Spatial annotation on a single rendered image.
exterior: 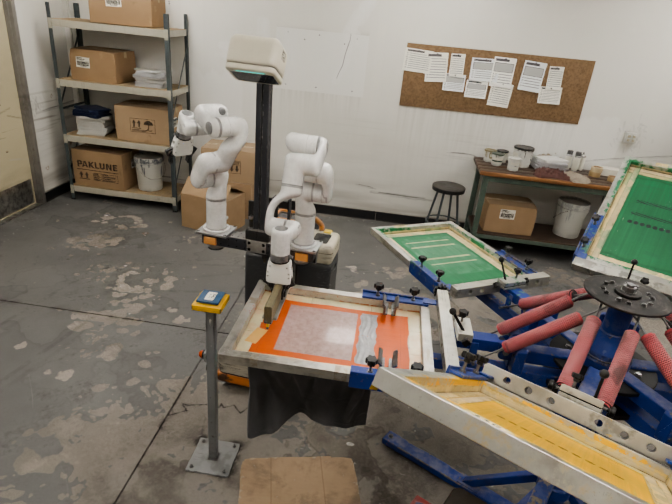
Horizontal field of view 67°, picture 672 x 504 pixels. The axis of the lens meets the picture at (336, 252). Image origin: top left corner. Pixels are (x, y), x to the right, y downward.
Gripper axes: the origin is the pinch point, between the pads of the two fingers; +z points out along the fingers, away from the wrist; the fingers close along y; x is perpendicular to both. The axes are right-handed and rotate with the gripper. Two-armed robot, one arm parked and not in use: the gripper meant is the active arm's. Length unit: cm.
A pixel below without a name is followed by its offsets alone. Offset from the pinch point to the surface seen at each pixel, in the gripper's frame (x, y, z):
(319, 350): 14.0, -20.0, 14.5
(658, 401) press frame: 23, -141, 8
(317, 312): -12.9, -15.0, 14.8
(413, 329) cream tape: -10, -57, 15
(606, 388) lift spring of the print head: 36, -115, -4
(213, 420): -9, 31, 83
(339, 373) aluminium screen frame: 29.7, -29.4, 11.4
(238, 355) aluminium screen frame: 28.8, 7.7, 10.9
